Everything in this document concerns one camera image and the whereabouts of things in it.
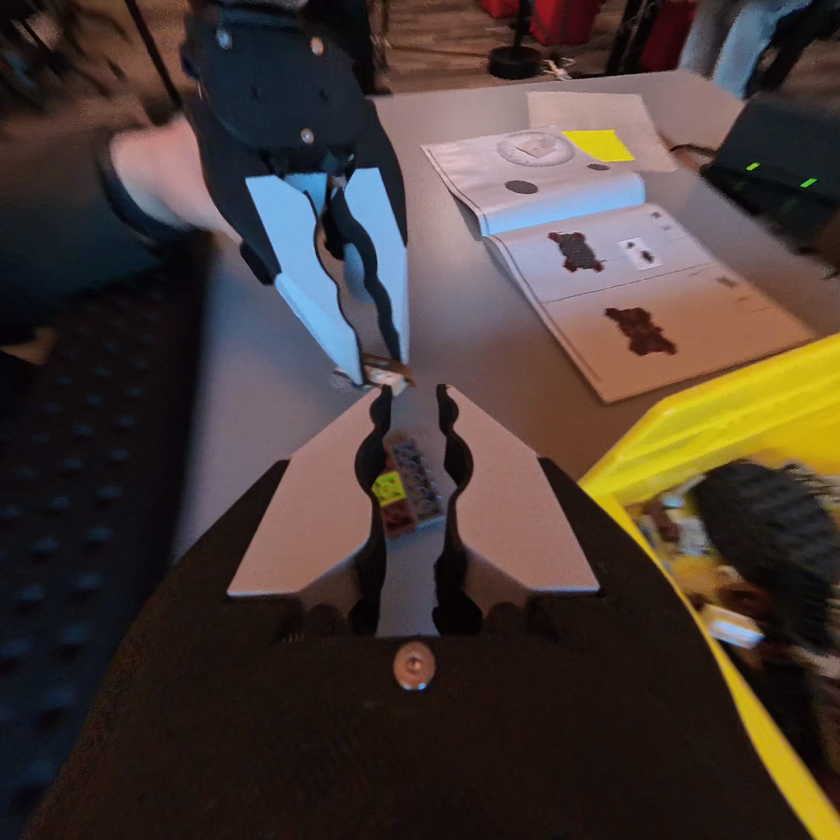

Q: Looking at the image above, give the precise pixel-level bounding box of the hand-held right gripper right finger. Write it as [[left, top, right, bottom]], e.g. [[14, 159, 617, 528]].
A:
[[430, 385, 601, 621]]

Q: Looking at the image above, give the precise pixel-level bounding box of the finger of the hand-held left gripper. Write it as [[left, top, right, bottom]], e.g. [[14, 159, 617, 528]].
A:
[[246, 172, 366, 387], [328, 167, 411, 365]]

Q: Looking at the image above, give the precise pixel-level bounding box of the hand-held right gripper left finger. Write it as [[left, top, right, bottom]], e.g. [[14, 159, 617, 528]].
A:
[[226, 386, 395, 621]]

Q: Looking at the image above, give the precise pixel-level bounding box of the grey brown toy brick model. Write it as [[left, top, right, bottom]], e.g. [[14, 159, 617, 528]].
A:
[[371, 430, 447, 540]]

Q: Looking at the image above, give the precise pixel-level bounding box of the white and tan brick strip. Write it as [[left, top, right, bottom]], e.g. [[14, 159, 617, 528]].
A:
[[333, 353, 417, 396]]

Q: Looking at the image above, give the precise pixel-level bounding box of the large yellow plastic bin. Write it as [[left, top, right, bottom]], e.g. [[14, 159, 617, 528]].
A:
[[577, 335, 840, 840]]

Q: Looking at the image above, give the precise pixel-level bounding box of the person's left forearm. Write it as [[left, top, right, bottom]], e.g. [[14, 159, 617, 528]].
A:
[[0, 131, 165, 329]]

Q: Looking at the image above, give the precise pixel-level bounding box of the person's left hand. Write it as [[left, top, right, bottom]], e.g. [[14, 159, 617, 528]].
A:
[[108, 121, 244, 240]]

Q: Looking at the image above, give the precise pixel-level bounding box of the pile of dark toy bricks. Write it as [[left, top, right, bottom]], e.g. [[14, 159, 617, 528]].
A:
[[630, 459, 840, 775]]

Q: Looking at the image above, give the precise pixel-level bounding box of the black round stand base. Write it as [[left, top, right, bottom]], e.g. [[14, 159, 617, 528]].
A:
[[487, 45, 543, 81]]

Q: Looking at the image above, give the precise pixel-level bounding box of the black perforated pad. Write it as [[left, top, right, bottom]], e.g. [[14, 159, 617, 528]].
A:
[[0, 230, 214, 840]]

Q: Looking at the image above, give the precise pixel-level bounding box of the yellow paper sheet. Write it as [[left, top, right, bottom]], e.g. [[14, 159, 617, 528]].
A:
[[562, 129, 636, 163]]

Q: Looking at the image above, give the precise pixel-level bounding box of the plain white paper sheet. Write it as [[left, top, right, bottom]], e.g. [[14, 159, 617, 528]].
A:
[[528, 91, 677, 173]]

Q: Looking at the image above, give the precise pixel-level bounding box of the open instruction booklet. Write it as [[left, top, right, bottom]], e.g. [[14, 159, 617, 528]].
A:
[[420, 128, 815, 404]]

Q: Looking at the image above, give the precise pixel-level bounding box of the black round studded plate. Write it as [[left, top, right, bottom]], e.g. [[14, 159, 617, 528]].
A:
[[692, 462, 840, 651]]

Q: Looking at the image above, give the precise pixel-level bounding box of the red container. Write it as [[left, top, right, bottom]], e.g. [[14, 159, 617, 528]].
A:
[[640, 0, 698, 73], [528, 0, 605, 47]]

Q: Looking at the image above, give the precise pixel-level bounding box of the black electronic box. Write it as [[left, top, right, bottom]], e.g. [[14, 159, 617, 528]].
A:
[[699, 98, 840, 244]]

